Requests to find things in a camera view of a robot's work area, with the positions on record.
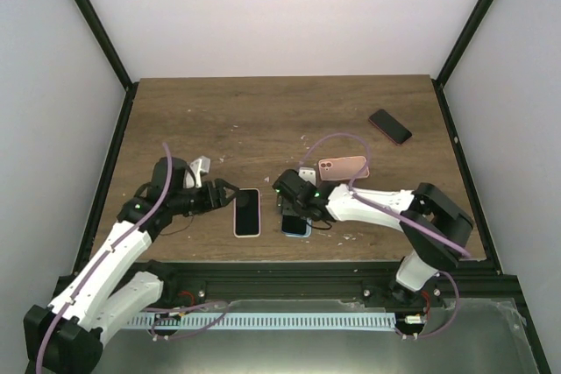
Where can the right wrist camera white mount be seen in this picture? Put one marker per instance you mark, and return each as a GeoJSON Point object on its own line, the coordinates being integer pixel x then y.
{"type": "Point", "coordinates": [308, 174]}

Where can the white phone black screen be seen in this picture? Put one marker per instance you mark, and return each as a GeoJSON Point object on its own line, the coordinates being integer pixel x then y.
{"type": "Point", "coordinates": [246, 212]}

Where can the left black table edge rail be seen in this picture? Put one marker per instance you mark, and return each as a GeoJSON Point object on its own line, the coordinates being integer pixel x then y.
{"type": "Point", "coordinates": [96, 210]}

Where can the light blue phone case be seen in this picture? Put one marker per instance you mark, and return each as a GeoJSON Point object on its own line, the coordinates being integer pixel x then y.
{"type": "Point", "coordinates": [302, 234]}

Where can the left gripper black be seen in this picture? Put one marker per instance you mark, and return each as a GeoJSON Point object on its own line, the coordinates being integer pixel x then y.
{"type": "Point", "coordinates": [219, 194]}

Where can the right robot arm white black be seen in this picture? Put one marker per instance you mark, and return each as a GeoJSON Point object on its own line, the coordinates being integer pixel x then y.
{"type": "Point", "coordinates": [435, 226]}

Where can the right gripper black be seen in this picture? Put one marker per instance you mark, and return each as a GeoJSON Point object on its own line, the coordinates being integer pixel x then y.
{"type": "Point", "coordinates": [286, 207]}

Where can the left black frame post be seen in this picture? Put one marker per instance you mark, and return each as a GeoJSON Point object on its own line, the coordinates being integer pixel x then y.
{"type": "Point", "coordinates": [97, 29]}

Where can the black table edge rail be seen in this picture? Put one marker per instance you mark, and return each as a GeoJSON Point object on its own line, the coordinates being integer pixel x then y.
{"type": "Point", "coordinates": [96, 210]}
{"type": "Point", "coordinates": [492, 259]}

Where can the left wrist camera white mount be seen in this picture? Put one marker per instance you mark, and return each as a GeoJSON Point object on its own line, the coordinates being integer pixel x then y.
{"type": "Point", "coordinates": [197, 169]}

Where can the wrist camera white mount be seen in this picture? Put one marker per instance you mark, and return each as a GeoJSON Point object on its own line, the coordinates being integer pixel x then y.
{"type": "Point", "coordinates": [308, 174]}
{"type": "Point", "coordinates": [197, 169]}

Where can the blue phone black screen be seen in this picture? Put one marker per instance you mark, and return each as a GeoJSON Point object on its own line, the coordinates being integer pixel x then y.
{"type": "Point", "coordinates": [293, 224]}

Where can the red phone black screen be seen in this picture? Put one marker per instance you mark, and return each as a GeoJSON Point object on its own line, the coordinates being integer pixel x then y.
{"type": "Point", "coordinates": [390, 127]}

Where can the pink phone case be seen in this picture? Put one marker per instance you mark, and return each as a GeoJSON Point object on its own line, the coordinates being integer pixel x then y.
{"type": "Point", "coordinates": [343, 168]}

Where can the beige phone case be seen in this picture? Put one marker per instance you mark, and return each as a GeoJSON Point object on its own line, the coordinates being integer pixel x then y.
{"type": "Point", "coordinates": [234, 216]}

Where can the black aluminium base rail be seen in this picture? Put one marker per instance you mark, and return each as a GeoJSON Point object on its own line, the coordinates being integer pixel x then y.
{"type": "Point", "coordinates": [372, 283]}

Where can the right black table edge rail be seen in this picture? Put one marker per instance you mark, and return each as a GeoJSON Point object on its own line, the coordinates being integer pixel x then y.
{"type": "Point", "coordinates": [492, 259]}

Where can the right black frame post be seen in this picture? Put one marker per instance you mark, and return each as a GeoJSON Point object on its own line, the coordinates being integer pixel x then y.
{"type": "Point", "coordinates": [476, 17]}

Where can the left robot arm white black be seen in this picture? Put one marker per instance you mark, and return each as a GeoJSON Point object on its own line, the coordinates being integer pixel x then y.
{"type": "Point", "coordinates": [70, 334]}

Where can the light blue slotted cable duct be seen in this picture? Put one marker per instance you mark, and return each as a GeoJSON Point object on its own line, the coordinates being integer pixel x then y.
{"type": "Point", "coordinates": [271, 321]}

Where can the black frame post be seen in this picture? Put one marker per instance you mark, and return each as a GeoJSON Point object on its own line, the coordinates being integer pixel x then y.
{"type": "Point", "coordinates": [97, 29]}
{"type": "Point", "coordinates": [476, 17]}

